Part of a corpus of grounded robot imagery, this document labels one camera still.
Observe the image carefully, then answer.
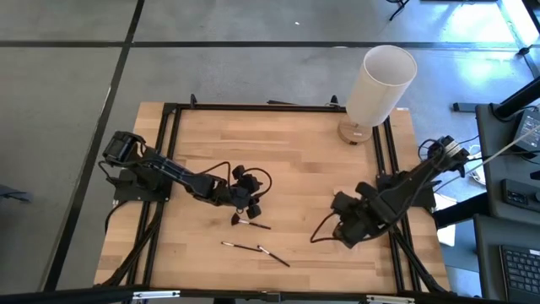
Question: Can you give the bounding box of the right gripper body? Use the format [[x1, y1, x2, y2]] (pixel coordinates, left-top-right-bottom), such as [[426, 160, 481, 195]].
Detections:
[[331, 192, 371, 249]]

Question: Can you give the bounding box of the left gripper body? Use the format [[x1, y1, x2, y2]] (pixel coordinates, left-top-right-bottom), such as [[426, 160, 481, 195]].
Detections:
[[223, 164, 255, 210]]

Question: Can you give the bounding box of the black fan makeup brush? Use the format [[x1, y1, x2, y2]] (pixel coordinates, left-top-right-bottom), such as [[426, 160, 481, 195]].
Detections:
[[230, 212, 273, 231]]

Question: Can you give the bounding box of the thin black makeup brush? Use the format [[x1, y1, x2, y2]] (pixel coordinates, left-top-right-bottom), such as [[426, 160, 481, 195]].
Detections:
[[221, 241, 262, 253]]

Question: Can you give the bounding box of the black makeup brush Solve print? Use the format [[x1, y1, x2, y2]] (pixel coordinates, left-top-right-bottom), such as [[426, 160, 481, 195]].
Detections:
[[257, 245, 291, 268]]

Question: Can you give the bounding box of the white paper sheet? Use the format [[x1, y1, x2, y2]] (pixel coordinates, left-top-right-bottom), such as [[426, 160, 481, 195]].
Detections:
[[433, 192, 460, 248]]

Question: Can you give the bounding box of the black desk leg bar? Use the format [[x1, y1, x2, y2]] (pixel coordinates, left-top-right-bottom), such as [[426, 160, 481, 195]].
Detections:
[[434, 193, 503, 229]]

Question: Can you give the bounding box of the white shade wooden table lamp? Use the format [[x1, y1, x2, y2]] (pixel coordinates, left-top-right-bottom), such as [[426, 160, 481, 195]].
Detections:
[[337, 44, 419, 146]]

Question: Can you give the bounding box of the grey desk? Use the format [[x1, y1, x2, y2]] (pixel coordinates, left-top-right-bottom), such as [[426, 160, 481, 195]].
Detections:
[[472, 213, 540, 304], [475, 102, 540, 216]]

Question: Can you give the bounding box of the black control box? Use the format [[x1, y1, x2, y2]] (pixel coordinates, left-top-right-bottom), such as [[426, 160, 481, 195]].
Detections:
[[500, 178, 540, 208]]

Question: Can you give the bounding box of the black keyboard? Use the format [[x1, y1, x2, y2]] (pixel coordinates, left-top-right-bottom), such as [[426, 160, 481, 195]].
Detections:
[[499, 243, 540, 303]]

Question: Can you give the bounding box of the dark tablet device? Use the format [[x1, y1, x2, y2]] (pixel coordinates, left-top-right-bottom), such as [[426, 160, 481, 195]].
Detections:
[[512, 109, 540, 153]]

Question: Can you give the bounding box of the black monitor pole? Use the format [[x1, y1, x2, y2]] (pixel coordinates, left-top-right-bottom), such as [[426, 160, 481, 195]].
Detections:
[[492, 75, 540, 122]]

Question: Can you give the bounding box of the black chair base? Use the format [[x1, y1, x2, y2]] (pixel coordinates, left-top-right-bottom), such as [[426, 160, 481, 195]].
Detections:
[[386, 0, 411, 22]]

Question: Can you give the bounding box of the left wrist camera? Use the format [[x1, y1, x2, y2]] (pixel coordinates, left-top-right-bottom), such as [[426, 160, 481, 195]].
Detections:
[[243, 174, 263, 194]]

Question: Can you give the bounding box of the black left camera cable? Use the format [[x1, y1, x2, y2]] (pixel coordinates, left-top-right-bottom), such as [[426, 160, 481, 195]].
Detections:
[[242, 167, 273, 199]]

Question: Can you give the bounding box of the black camera cable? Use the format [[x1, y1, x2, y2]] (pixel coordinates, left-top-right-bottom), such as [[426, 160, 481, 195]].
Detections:
[[242, 167, 273, 199], [310, 210, 338, 244]]

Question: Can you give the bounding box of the black right camera cable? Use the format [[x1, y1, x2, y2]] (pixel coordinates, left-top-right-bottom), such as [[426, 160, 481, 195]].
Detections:
[[310, 210, 338, 244]]

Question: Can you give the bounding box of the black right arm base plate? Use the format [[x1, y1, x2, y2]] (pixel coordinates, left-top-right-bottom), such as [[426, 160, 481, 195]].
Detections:
[[376, 172, 437, 209]]

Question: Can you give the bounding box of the silver rig bracket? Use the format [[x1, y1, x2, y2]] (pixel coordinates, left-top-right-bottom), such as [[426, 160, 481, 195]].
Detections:
[[132, 290, 181, 301], [365, 294, 417, 304]]

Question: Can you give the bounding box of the black aluminium table frame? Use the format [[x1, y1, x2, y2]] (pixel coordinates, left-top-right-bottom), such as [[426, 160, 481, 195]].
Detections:
[[94, 93, 455, 296]]

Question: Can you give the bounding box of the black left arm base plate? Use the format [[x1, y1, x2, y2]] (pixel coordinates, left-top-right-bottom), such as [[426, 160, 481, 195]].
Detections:
[[112, 168, 175, 203]]

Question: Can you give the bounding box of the white cable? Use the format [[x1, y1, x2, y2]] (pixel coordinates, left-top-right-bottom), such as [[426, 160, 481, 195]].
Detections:
[[434, 125, 540, 193]]

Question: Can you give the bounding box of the black camera rig crossbar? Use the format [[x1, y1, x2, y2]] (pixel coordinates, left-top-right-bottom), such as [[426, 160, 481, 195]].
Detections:
[[0, 285, 540, 304]]

